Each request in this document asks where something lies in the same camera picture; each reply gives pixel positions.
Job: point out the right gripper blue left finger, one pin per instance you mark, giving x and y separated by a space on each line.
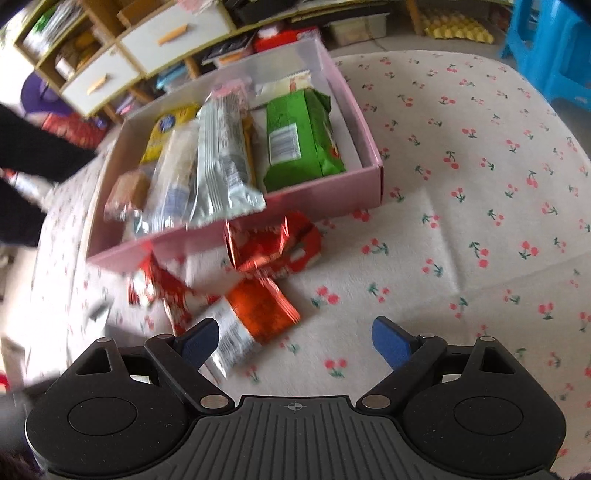
177 361

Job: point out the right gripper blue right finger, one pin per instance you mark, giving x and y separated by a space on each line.
415 364

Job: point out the orange white snack pack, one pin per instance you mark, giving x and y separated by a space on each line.
251 315

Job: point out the white rice cake pack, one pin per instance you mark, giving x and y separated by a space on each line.
171 194

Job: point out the brown wafer clear pack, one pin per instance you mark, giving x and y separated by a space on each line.
127 196

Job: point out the long silver white snack pack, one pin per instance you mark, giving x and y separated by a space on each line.
223 191

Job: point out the green snack pack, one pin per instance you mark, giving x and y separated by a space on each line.
300 140

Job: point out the gold snack pack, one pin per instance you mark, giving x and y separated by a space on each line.
247 129

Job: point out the pink nougat bar pack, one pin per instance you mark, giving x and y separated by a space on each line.
241 87

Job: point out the red candy wrapper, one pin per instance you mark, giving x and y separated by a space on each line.
151 282
276 251

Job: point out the cherry print tablecloth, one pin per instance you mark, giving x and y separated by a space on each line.
483 230

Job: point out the pink cardboard box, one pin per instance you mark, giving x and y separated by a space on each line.
114 246

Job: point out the yellow snack pack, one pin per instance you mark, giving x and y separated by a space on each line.
163 128

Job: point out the red lantern bag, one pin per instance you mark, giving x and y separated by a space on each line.
74 129

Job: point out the cream white snack pack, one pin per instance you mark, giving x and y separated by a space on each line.
266 92

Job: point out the purple round object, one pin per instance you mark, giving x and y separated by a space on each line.
38 97

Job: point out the clear bin with keyboard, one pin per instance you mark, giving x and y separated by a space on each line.
230 51

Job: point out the red shoe box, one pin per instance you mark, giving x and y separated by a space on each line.
285 37

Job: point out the blue plastic stool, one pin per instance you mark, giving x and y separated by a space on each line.
550 42

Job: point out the clear storage bin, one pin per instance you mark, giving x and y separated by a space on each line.
359 29

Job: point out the yellow egg tray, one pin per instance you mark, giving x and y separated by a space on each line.
448 25

